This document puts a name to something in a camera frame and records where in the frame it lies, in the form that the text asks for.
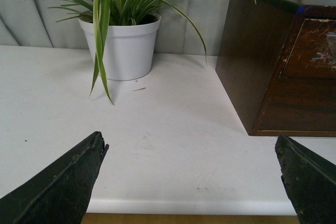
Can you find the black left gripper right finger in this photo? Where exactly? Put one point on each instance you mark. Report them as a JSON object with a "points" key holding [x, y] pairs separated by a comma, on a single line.
{"points": [[309, 181]]}

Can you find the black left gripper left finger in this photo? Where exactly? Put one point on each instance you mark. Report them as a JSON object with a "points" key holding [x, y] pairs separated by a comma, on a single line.
{"points": [[61, 192]]}

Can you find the dark wooden drawer cabinet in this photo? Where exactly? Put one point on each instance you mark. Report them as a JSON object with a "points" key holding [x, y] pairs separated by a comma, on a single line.
{"points": [[277, 65]]}

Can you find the white plant pot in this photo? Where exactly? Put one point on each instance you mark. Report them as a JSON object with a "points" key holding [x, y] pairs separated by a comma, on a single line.
{"points": [[129, 50]]}

